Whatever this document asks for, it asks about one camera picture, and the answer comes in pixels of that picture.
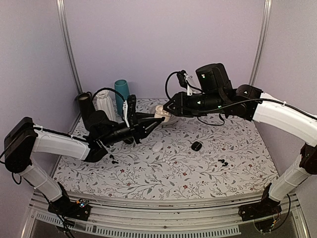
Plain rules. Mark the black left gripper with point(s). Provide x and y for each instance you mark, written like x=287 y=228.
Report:
x=143 y=124

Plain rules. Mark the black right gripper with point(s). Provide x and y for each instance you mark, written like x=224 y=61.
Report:
x=181 y=109

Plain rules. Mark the small white case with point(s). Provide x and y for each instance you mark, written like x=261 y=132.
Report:
x=161 y=113

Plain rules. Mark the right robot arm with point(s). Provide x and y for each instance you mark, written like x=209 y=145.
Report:
x=217 y=95

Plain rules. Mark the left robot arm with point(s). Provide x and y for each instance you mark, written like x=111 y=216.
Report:
x=27 y=138

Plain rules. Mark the black earbud case left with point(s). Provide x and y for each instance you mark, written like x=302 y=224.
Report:
x=129 y=141

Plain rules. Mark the black earbud case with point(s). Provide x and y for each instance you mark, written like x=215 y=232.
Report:
x=129 y=141
x=196 y=146

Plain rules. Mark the white oval earbud case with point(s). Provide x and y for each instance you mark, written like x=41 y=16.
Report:
x=157 y=147

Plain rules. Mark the black earbud case right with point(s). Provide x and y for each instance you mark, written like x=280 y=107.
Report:
x=196 y=146

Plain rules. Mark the white ribbed plate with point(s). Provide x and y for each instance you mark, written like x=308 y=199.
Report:
x=173 y=121

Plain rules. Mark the teal vase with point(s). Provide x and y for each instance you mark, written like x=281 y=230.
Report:
x=121 y=86

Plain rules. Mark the white ribbed vase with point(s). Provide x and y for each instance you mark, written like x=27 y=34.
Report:
x=104 y=103

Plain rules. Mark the floral table mat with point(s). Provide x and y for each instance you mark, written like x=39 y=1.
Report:
x=143 y=174

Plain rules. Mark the black cylinder vase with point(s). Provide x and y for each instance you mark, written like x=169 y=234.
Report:
x=86 y=105

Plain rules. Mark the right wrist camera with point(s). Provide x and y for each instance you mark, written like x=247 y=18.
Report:
x=186 y=81

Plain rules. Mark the front aluminium rail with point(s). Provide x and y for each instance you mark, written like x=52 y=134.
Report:
x=192 y=218

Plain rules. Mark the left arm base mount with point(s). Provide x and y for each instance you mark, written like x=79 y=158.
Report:
x=65 y=207

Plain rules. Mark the left aluminium post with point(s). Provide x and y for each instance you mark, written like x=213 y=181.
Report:
x=67 y=41

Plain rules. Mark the aluminium post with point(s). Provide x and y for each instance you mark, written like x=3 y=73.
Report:
x=67 y=41
x=261 y=42

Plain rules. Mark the right aluminium post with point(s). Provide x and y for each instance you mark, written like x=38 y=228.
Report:
x=261 y=42

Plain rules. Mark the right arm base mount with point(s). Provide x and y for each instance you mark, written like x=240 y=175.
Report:
x=257 y=210

